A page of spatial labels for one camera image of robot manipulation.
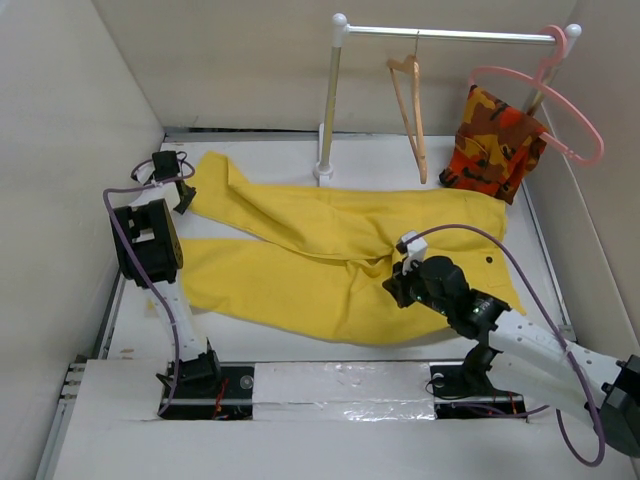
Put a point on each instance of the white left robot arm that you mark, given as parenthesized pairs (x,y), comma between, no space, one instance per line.
(149,254)

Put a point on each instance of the orange camouflage trousers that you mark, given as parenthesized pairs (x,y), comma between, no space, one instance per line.
(496,147)

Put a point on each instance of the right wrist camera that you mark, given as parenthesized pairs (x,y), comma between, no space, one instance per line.
(413,248)

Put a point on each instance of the wooden hanger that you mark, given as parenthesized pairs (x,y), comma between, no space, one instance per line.
(411,118)

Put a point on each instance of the pink plastic hanger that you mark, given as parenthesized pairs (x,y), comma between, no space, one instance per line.
(560,100)

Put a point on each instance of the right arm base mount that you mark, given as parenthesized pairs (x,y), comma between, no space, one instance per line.
(456,398)

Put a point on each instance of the white clothes rack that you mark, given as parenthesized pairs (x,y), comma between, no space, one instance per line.
(341,29)

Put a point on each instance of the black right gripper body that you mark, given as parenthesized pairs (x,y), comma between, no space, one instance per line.
(411,287)

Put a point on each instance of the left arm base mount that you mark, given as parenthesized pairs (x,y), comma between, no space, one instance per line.
(231,400)

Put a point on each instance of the yellow trousers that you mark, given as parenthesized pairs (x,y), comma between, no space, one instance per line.
(312,260)

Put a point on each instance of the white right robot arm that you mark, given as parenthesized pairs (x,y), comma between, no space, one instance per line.
(514,354)

